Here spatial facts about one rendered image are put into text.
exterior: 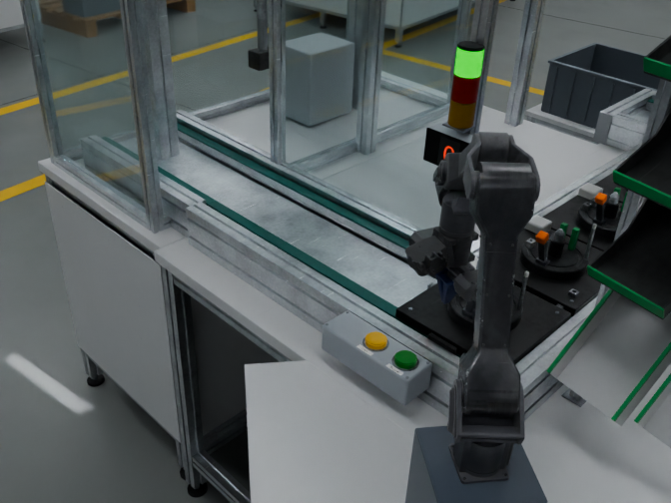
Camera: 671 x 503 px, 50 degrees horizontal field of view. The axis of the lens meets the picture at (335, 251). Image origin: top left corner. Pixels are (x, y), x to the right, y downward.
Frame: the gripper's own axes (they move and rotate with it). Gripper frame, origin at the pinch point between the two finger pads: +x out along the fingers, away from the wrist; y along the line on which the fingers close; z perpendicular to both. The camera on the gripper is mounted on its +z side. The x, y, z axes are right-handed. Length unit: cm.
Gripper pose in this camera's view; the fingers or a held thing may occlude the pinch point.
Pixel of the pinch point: (447, 285)
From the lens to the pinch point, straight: 125.7
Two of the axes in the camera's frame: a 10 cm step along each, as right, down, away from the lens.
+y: 4.3, 5.0, -7.5
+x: -0.4, 8.4, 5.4
